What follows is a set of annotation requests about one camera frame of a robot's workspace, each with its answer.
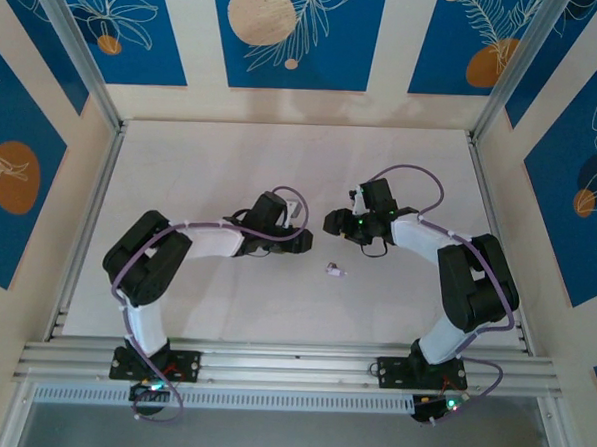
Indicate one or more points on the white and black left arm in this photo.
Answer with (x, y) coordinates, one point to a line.
(212, 241)

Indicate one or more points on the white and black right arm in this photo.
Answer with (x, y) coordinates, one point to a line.
(418, 240)

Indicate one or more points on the blue panel beige circle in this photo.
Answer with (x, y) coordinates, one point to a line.
(338, 45)

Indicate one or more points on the controller board with green light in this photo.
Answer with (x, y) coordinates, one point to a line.
(149, 391)
(439, 408)

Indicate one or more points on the blue panel small orange fruit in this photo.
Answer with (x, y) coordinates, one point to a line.
(163, 36)

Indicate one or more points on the blue panel white flower lines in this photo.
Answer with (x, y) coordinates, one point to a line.
(547, 71)

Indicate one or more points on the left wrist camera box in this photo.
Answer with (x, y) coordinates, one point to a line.
(292, 209)

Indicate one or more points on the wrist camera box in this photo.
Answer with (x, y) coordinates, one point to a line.
(292, 209)
(359, 200)

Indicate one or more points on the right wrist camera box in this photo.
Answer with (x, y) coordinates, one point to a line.
(359, 200)

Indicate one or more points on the aluminium side rail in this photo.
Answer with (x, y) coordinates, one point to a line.
(480, 168)
(105, 173)

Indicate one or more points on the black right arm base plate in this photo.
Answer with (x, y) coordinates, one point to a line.
(396, 371)

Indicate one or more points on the aluminium cross rail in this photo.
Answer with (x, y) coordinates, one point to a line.
(291, 368)

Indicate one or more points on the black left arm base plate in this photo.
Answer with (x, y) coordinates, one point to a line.
(186, 365)

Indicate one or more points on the aluminium upright post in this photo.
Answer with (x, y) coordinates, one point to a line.
(77, 36)
(526, 60)

